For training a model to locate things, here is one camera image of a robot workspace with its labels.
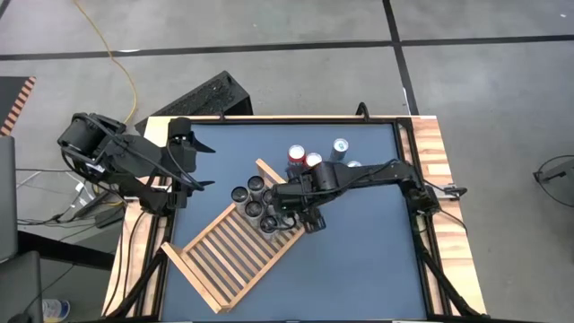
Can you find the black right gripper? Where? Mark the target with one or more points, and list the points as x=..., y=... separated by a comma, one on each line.
x=291, y=197

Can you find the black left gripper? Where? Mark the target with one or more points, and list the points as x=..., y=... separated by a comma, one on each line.
x=181, y=163

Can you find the Celsius Tropical Vibe can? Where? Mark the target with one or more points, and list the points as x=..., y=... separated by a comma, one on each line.
x=254, y=208
x=240, y=194

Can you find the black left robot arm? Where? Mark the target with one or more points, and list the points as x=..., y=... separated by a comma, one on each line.
x=116, y=152

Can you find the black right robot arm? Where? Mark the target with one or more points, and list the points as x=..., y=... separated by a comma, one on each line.
x=372, y=172

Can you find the bamboo slatted shelf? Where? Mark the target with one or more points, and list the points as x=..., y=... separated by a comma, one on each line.
x=269, y=170

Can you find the red Fanta can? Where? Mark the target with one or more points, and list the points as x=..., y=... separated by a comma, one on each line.
x=313, y=159
x=296, y=153

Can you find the Red Bull can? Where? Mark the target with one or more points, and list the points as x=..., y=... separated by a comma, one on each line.
x=340, y=145
x=354, y=163

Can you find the black power brick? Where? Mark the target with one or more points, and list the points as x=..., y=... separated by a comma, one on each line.
x=109, y=217

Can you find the grey equipment case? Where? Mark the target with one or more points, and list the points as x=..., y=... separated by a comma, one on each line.
x=8, y=197

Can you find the black mat with striped edge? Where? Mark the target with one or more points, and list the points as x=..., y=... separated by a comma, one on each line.
x=9, y=98

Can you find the white blue package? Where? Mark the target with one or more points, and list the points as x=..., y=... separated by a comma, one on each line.
x=56, y=310

